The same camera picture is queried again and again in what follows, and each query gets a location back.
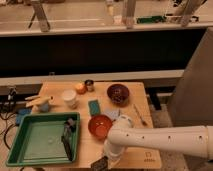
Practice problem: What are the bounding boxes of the black rectangular eraser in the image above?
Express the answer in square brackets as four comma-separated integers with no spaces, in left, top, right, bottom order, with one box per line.
[91,156,108,171]

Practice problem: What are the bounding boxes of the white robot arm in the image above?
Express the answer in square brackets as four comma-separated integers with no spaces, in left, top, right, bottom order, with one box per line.
[103,115,213,161]

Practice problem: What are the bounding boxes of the dark purple bowl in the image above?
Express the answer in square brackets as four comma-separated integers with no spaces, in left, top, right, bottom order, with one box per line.
[107,84,130,105]

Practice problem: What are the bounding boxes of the red bowl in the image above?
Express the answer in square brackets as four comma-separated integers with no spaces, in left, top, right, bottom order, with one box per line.
[88,115,113,139]

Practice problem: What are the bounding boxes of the small metal can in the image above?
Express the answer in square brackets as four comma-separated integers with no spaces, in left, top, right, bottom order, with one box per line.
[84,79,94,92]

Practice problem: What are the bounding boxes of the teal sponge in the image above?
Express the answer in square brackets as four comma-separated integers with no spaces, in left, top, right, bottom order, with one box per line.
[88,100,101,116]

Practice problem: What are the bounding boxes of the orange fruit toy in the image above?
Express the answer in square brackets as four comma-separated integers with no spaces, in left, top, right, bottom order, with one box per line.
[75,83,86,94]

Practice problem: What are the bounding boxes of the grey blue cloth square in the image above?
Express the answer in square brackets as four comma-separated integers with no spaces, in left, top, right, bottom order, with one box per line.
[104,109,120,121]

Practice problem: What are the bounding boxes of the white paper cup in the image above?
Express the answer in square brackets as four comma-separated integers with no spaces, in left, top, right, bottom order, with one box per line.
[61,90,77,109]

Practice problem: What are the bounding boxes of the metal fork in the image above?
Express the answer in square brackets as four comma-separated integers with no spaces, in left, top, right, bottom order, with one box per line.
[133,104,148,126]

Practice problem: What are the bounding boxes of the black object in tray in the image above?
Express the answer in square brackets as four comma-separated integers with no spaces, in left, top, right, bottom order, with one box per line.
[61,118,76,160]

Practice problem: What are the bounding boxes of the blue cup with banana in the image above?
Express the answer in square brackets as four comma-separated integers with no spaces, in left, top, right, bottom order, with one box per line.
[26,95,53,112]

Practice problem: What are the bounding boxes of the blue box on left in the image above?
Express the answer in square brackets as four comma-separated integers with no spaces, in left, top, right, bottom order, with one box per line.
[15,108,31,126]

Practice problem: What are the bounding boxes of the green plastic tray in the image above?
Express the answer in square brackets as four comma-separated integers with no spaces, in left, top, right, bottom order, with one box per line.
[6,112,80,167]

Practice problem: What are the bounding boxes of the wooden spatula handle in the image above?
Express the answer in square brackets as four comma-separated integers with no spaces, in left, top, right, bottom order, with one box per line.
[25,95,40,101]

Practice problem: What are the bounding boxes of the black cables on left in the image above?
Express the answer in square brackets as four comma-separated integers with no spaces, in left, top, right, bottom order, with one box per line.
[0,87,18,151]

